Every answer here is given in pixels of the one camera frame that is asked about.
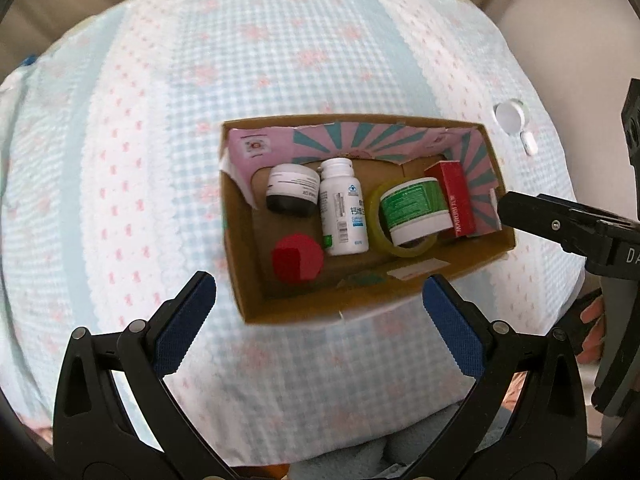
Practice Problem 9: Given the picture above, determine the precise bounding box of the black jar with white label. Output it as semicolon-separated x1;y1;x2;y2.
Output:
265;164;322;218

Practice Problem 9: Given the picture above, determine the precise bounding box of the pink printed cardboard box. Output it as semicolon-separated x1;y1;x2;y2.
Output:
220;116;517;325

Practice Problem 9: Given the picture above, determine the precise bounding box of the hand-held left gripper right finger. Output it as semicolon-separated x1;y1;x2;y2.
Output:
400;273;587;480

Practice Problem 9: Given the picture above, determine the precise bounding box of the beige curtain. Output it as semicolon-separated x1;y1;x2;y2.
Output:
0;0;640;61

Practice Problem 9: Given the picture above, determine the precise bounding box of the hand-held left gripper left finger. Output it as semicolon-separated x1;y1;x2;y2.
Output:
52;271;238;480

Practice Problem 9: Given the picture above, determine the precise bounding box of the clear tape roll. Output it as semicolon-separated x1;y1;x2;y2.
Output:
367;180;441;259

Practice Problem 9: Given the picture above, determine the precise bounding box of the white pill bottle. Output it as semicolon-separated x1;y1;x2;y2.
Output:
318;158;371;257

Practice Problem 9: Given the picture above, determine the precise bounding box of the white round jar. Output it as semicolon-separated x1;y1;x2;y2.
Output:
492;100;531;136

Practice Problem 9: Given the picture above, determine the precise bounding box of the red carton box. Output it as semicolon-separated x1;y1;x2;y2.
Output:
424;160;476;237

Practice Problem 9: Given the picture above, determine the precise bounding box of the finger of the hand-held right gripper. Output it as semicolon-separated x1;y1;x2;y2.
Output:
621;78;640;196
497;191;628;263

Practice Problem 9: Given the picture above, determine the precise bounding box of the person's right hand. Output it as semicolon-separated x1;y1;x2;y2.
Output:
576;295;606;364

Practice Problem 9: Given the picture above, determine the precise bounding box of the checked floral bed sheet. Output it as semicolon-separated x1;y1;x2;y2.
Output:
0;0;588;471

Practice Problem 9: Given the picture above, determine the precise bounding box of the red cap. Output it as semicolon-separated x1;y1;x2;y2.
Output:
271;232;326;282

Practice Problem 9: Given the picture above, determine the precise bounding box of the green jar with white lid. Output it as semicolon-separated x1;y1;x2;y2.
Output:
380;177;452;247

